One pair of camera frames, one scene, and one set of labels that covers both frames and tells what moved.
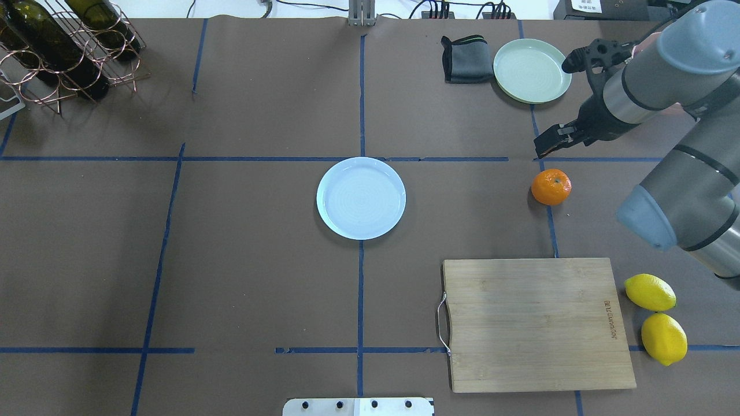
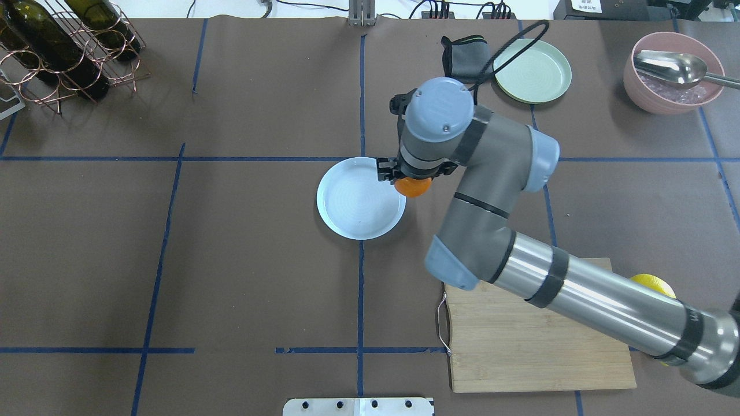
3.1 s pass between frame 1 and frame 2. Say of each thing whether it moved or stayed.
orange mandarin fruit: moved
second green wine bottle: stayed
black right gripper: moved
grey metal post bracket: stayed
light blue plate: stayed
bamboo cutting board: stayed
